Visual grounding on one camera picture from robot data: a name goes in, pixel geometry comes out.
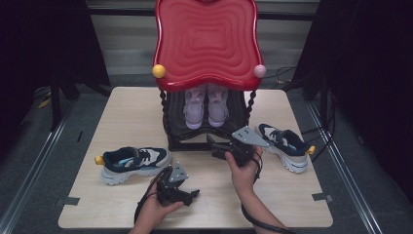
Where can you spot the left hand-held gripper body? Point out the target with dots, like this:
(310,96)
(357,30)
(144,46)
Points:
(177,172)

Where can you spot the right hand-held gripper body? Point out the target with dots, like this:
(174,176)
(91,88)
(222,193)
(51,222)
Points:
(248,136)

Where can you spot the navy white sneaker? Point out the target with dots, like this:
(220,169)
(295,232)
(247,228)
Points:
(292,143)
(152,157)

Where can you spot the purple sandal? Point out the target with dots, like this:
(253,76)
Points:
(195,107)
(217,105)

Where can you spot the red and black shoe rack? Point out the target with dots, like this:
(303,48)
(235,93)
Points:
(207,42)

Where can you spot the person's right hand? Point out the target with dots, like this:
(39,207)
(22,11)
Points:
(245,178)

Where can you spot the person's left hand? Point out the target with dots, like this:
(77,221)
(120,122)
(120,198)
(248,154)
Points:
(152,214)

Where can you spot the small black tape mark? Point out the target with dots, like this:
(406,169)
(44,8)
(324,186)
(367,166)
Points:
(80,136)

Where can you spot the grey tape strip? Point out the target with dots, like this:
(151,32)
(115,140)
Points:
(66,201)
(321,197)

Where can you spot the black curtain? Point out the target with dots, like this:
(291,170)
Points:
(42,39)
(373,81)

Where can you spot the yellow object on floor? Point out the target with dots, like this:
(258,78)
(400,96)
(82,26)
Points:
(44,103)

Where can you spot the black horizontal bar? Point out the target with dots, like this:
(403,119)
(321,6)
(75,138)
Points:
(123,12)

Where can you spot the metal floor rail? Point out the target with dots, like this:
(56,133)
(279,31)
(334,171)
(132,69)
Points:
(42,156)
(344,169)

